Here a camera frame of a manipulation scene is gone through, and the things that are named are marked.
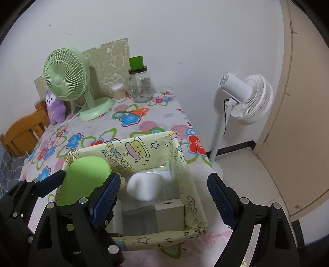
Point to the white standing fan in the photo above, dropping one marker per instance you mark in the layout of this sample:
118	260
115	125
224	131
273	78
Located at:
249	100

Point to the purple plush toy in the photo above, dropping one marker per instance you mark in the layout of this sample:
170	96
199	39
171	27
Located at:
56	109

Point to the floral tablecloth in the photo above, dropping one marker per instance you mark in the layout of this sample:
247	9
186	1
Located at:
165	114

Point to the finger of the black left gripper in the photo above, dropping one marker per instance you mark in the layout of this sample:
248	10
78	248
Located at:
46	186

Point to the yellow cartoon storage box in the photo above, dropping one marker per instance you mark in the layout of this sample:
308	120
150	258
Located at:
156	201

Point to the green desk fan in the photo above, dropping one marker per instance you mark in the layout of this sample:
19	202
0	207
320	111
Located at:
67	76

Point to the white foam ball object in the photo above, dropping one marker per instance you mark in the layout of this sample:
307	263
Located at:
144	186

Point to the glass mason jar mug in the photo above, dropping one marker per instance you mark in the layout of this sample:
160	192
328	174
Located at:
139	82

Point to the green rounded pad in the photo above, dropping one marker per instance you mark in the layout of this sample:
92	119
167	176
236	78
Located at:
83	175

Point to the cotton swab container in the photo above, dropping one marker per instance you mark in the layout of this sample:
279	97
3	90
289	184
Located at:
119	92

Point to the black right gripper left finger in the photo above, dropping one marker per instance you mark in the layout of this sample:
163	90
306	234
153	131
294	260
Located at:
75	235

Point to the orange scissors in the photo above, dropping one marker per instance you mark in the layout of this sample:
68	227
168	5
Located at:
139	112

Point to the beige cartoon wall board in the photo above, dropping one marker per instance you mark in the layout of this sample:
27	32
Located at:
109	65

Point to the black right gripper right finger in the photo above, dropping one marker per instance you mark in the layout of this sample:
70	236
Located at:
275	244

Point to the plaid grey bedding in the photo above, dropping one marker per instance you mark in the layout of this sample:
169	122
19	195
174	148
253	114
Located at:
11	168

